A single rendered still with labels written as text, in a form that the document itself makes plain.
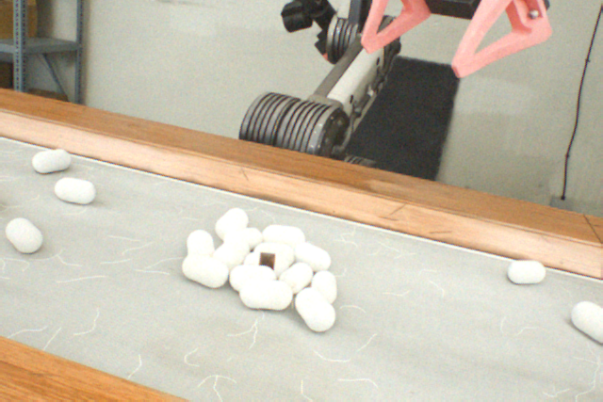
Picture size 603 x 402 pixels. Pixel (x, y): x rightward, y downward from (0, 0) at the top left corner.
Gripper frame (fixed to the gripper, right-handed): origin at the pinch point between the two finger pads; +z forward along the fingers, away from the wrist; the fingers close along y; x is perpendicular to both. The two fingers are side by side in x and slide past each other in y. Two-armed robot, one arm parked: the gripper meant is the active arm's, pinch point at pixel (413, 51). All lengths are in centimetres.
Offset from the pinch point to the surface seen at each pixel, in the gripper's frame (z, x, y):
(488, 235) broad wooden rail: 4.9, -18.8, -3.4
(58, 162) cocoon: 25.2, 5.5, 23.7
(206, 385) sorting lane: 25.8, 4.5, -9.3
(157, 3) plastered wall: -33, -58, 226
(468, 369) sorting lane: 16.3, -7.0, -14.7
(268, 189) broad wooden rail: 14.1, -8.1, 12.8
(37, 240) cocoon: 28.2, 9.3, 7.6
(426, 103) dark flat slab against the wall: -67, -134, 125
